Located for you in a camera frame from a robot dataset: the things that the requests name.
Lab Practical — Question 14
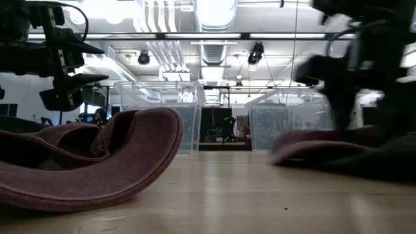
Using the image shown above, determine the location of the black ceiling spotlight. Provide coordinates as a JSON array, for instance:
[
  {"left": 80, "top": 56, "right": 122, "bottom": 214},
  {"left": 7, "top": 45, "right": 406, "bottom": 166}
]
[
  {"left": 137, "top": 50, "right": 151, "bottom": 66},
  {"left": 247, "top": 41, "right": 265, "bottom": 66}
]

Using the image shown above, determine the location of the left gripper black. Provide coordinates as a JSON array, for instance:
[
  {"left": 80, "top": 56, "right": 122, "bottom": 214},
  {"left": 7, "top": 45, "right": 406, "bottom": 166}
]
[{"left": 0, "top": 6, "right": 110, "bottom": 112}]

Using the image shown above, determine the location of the person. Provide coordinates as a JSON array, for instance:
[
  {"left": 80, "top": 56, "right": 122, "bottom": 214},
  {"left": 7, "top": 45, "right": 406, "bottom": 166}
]
[{"left": 92, "top": 107, "right": 110, "bottom": 127}]

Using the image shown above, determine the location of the silver ventilation duct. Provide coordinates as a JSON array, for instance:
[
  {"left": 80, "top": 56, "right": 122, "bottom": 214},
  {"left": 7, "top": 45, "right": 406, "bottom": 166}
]
[{"left": 193, "top": 0, "right": 239, "bottom": 66}]

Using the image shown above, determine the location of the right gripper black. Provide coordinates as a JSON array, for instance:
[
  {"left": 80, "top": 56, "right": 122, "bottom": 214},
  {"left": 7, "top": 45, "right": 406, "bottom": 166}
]
[{"left": 294, "top": 0, "right": 416, "bottom": 137}]

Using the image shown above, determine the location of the black overhead light bar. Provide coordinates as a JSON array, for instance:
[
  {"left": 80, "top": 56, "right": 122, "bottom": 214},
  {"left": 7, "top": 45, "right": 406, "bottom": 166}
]
[{"left": 27, "top": 31, "right": 357, "bottom": 41}]

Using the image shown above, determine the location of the dark cap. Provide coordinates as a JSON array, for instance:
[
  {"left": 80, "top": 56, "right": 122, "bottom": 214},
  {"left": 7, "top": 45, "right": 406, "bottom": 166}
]
[{"left": 268, "top": 125, "right": 416, "bottom": 183}]

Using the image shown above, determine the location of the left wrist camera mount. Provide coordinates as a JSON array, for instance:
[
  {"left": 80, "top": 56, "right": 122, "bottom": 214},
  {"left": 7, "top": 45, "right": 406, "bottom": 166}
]
[{"left": 0, "top": 0, "right": 64, "bottom": 42}]

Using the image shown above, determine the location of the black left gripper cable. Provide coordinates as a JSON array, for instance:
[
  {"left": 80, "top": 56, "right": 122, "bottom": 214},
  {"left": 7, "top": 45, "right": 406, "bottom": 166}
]
[{"left": 32, "top": 1, "right": 90, "bottom": 42}]

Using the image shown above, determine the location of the clear plastic bin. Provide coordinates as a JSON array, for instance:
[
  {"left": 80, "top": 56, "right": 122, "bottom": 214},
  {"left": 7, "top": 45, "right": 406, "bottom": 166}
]
[
  {"left": 245, "top": 88, "right": 336, "bottom": 151},
  {"left": 113, "top": 80, "right": 206, "bottom": 155}
]

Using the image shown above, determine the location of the red cap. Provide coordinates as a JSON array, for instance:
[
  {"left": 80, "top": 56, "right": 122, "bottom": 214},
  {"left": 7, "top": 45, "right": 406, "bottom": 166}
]
[{"left": 0, "top": 107, "right": 185, "bottom": 213}]

